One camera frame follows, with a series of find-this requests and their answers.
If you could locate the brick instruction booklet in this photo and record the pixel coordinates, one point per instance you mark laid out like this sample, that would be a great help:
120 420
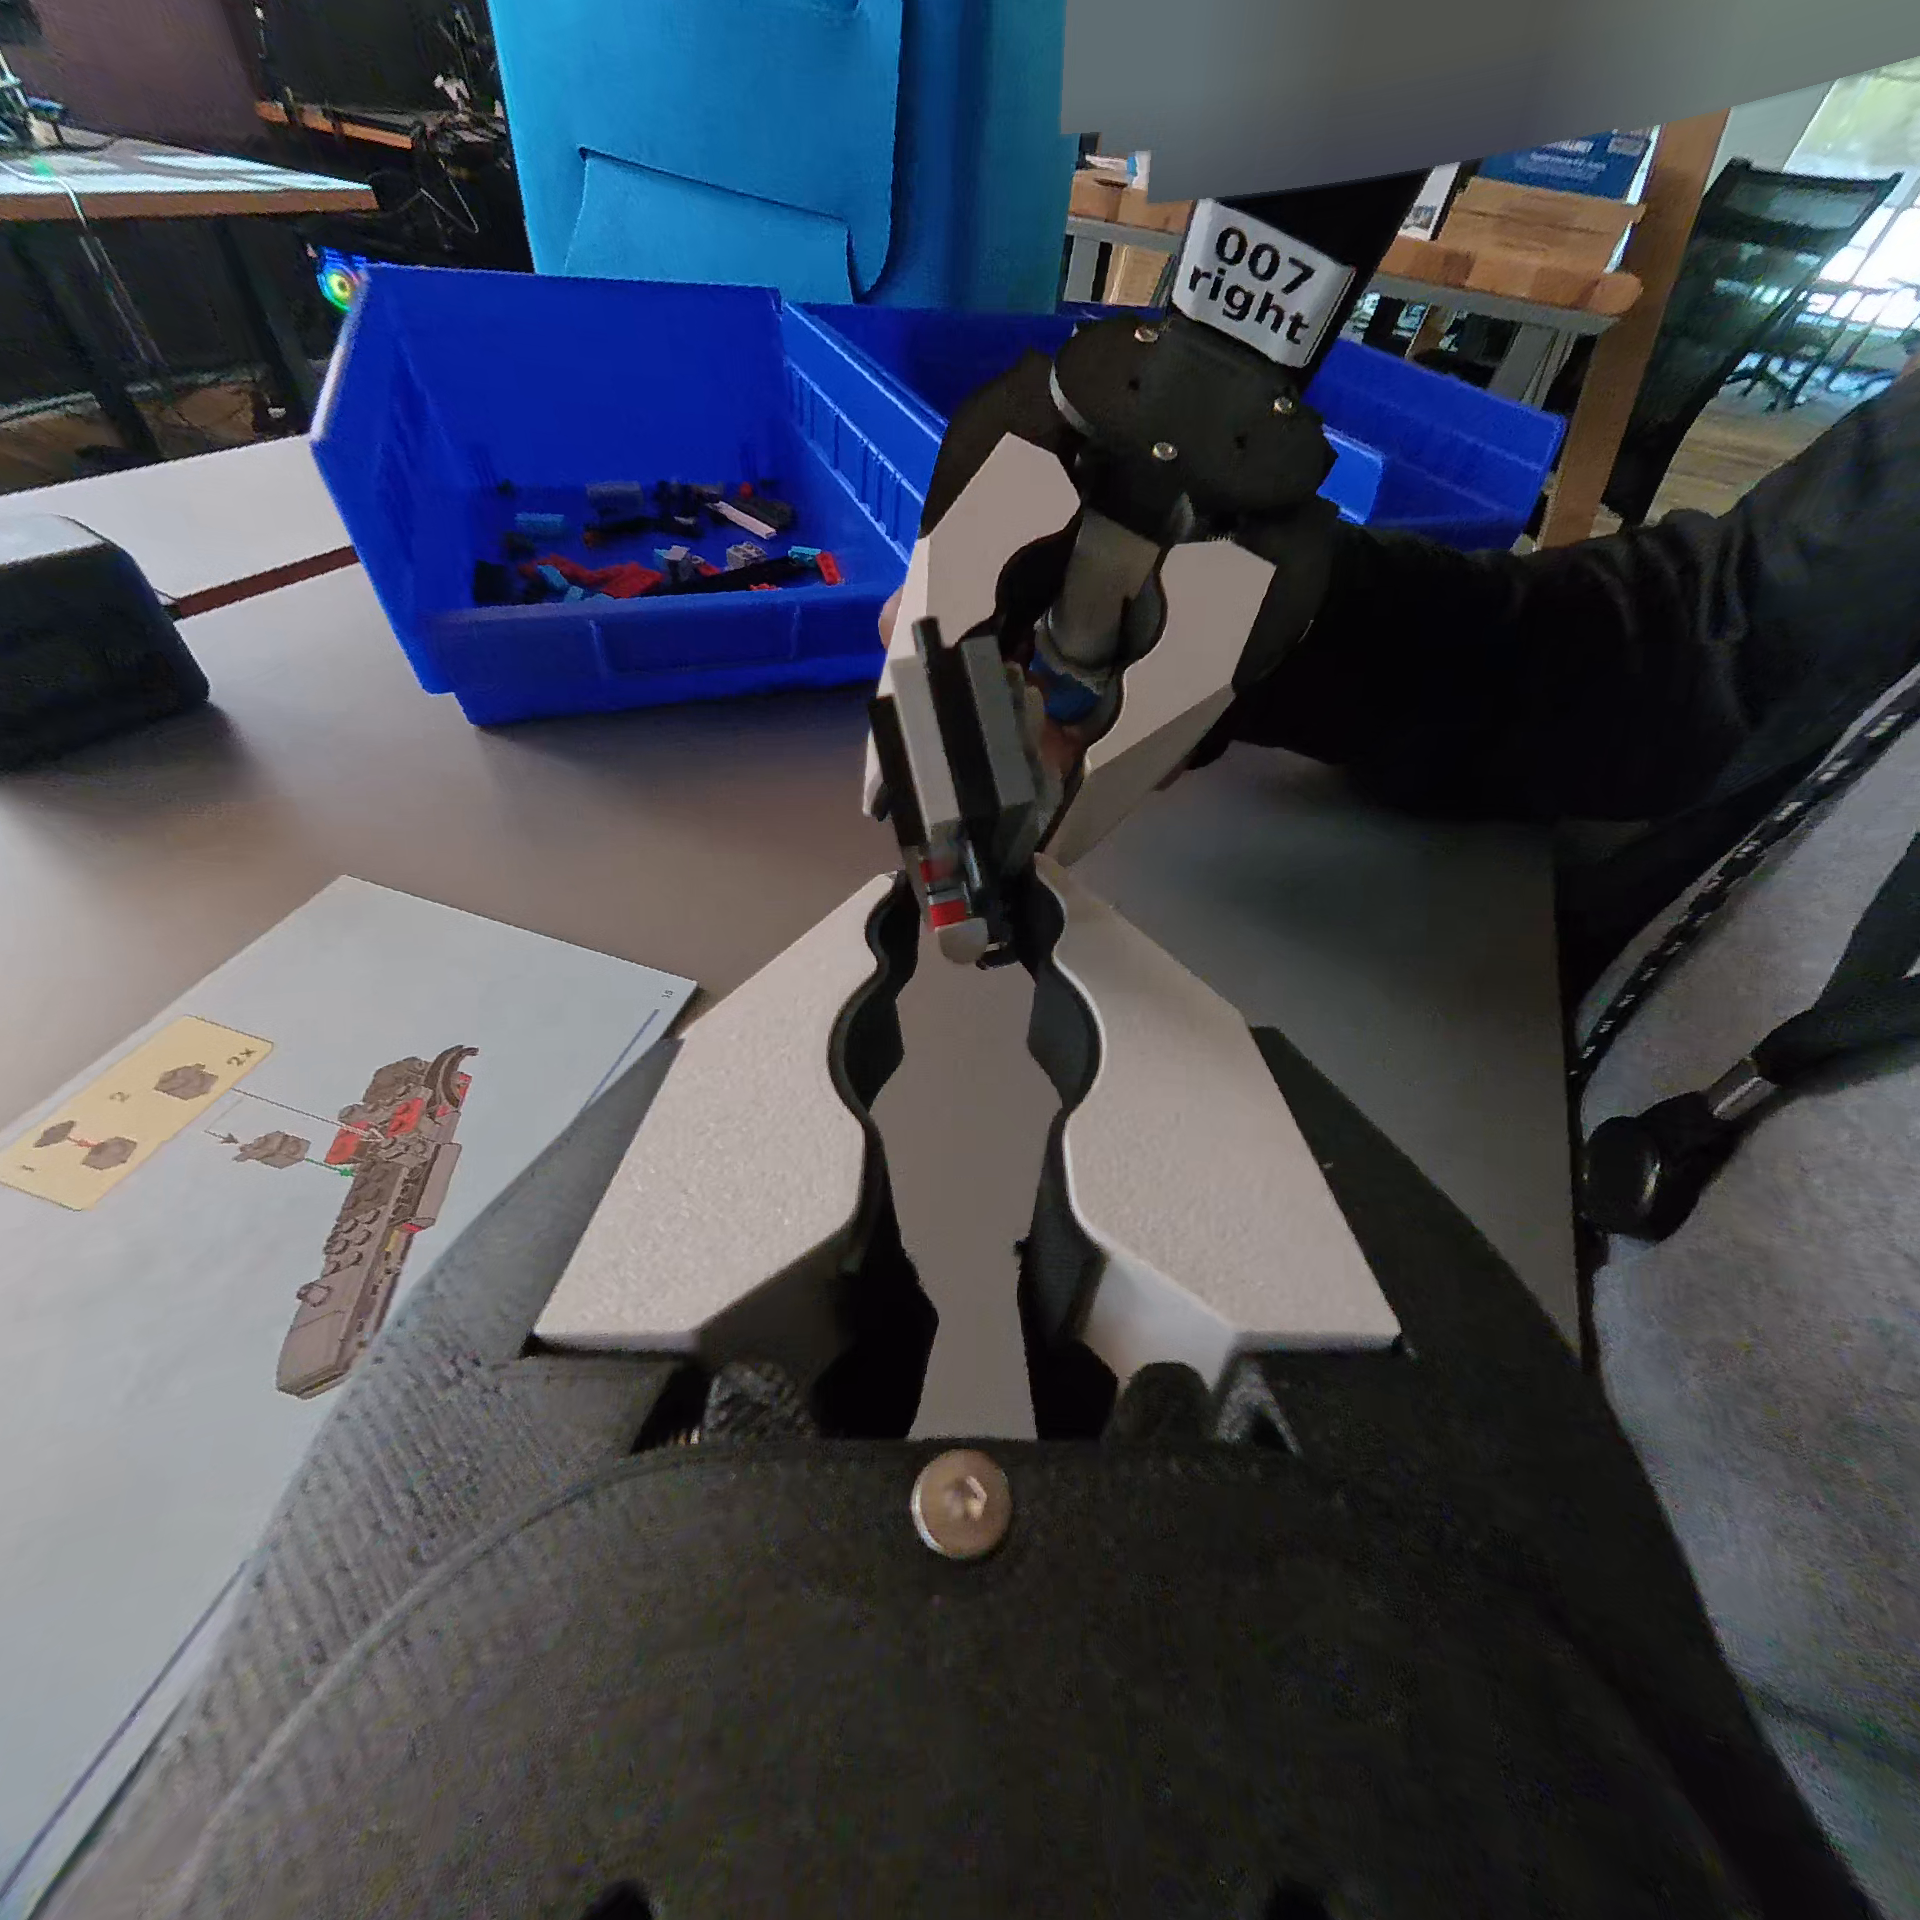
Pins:
180 1350

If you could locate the black mesh office chair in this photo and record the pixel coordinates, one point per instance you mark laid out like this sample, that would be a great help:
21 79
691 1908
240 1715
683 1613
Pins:
1754 300

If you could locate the computer tower with rgb fans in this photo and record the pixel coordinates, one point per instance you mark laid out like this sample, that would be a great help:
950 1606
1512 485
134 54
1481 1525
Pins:
342 278

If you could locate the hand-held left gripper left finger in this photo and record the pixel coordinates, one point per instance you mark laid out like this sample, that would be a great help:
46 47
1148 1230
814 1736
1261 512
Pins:
704 1185

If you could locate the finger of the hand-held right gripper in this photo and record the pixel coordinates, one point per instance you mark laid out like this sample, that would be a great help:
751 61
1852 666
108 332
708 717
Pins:
1200 644
990 524

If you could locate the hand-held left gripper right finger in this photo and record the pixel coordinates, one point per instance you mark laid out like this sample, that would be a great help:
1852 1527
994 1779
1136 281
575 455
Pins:
1214 1185

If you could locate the grey desk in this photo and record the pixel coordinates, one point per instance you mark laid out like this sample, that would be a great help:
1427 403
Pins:
601 824

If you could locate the person's right hand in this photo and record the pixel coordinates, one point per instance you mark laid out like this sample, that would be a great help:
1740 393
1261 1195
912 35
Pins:
896 619

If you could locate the pile of loose bricks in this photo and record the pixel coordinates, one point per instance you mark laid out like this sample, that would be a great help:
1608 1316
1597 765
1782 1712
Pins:
644 554

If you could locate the person's grey shirt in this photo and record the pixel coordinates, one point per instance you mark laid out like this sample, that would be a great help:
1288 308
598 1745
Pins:
1770 1424

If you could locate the blue felt bag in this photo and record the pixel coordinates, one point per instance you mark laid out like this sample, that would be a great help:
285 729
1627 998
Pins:
720 121

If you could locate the grey brick model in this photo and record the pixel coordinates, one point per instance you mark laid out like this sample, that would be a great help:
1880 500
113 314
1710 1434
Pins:
968 765

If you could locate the wooden-edged work table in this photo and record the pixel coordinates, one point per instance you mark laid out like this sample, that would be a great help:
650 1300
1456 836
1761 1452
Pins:
150 188

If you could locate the black charger case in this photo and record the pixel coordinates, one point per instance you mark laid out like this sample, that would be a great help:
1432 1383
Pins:
75 644

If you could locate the wooden post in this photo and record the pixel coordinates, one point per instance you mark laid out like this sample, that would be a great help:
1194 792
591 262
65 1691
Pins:
1634 330

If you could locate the blue printed box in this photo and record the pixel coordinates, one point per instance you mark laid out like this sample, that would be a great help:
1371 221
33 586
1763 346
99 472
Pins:
1575 158

